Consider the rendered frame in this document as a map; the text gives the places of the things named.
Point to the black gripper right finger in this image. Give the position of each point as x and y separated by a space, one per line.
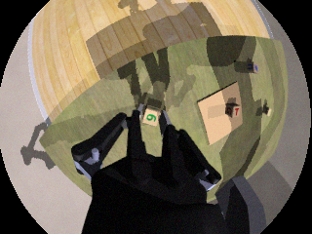
191 161

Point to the tan square mat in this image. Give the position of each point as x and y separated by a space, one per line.
213 108

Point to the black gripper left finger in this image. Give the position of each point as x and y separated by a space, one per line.
89 154

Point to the beige letter block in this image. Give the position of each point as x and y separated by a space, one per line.
252 67
266 110
232 110
151 115

